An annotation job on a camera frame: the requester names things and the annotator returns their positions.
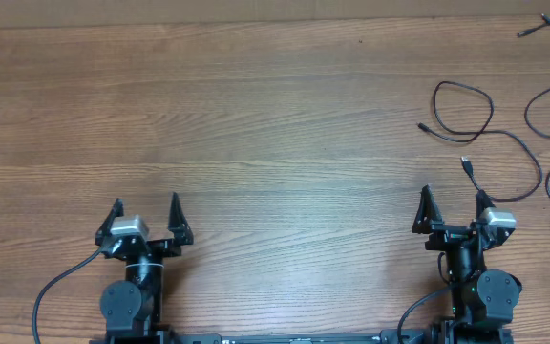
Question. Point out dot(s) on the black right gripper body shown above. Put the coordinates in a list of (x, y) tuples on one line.
[(446, 234)]

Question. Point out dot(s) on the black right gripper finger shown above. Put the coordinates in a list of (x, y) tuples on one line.
[(428, 218), (484, 207)]

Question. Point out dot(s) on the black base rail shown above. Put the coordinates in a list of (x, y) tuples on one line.
[(389, 336)]

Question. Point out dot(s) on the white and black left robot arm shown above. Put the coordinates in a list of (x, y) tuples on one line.
[(132, 307)]

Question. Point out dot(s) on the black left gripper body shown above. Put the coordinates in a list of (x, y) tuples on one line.
[(158, 249)]

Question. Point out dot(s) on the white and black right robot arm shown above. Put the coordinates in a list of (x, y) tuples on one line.
[(483, 299)]

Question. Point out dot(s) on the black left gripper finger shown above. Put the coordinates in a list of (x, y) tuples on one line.
[(104, 230), (178, 225)]

